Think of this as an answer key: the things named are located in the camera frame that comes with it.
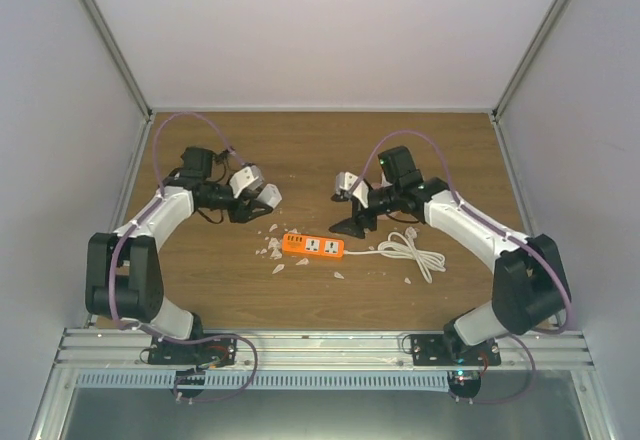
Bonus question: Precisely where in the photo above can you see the aluminium rail front frame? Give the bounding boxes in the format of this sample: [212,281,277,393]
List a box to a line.
[54,329,595,372]

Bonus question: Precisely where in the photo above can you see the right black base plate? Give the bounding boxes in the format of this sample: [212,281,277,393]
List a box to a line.
[399,333,502,367]

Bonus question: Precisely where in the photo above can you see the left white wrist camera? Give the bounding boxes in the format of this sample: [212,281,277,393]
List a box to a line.
[229,164,264,199]

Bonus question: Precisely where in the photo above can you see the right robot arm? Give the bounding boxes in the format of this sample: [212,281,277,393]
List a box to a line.
[329,146,571,365]

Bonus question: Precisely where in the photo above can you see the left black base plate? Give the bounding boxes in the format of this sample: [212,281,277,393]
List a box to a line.
[139,337,237,369]

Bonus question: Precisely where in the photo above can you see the white USB charger plug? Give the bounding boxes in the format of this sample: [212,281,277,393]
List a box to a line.
[256,184,282,209]

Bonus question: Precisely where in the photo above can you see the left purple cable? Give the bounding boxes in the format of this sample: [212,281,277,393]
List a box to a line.
[108,111,258,405]

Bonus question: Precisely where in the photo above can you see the white power strip cable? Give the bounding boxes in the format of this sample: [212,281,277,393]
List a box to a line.
[343,227,448,284]

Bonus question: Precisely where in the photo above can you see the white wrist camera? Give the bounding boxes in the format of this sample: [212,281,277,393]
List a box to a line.
[334,172,371,209]
[229,164,264,199]

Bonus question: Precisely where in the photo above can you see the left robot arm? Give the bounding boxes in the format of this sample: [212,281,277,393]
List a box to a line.
[85,147,282,364]

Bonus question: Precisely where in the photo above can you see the aluminium corner post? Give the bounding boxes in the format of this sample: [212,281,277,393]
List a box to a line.
[79,0,153,123]
[490,0,571,123]

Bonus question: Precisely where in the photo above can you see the grey slotted cable duct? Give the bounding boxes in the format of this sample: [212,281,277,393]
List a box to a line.
[76,369,449,392]

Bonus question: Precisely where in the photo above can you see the left aluminium corner post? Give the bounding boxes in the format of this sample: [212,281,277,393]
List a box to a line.
[79,0,153,123]

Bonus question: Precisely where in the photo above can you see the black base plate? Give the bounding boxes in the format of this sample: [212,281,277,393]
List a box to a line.
[139,337,237,369]
[399,333,502,367]

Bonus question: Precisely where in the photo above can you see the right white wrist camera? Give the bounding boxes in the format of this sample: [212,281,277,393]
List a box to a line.
[334,172,371,209]

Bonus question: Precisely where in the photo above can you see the right aluminium corner post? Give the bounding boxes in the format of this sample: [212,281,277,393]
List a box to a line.
[490,0,571,123]

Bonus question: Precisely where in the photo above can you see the orange power strip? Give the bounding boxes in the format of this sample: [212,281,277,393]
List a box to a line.
[281,232,345,259]

